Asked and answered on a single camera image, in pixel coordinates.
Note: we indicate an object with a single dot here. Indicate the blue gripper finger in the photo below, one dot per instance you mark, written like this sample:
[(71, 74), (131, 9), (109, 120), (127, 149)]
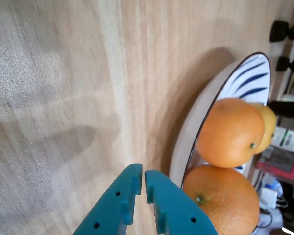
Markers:
[(110, 208), (176, 210)]

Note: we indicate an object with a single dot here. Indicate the small orange with stem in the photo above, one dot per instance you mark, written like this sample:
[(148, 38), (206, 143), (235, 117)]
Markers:
[(230, 203), (227, 132)]

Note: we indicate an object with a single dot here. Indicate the large pebbly orange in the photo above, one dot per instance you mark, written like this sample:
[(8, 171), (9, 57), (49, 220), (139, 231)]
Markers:
[(269, 122)]

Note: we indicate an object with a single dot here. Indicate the white plate with blue petals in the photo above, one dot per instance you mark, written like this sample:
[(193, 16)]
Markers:
[(208, 100)]

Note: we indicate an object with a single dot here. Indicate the white power adapter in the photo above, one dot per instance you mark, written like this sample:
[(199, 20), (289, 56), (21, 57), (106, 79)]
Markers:
[(269, 197)]

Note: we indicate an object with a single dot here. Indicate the red flat box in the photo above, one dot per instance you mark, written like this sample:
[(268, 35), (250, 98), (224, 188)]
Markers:
[(281, 169)]

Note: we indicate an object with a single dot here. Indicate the white box with green print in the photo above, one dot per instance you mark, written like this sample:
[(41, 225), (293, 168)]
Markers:
[(284, 139)]

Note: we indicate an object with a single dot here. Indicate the black bar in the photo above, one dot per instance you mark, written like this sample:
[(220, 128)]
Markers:
[(286, 109)]

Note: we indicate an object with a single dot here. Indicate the black round knob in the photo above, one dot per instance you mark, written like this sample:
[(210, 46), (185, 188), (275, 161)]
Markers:
[(283, 63), (279, 30)]

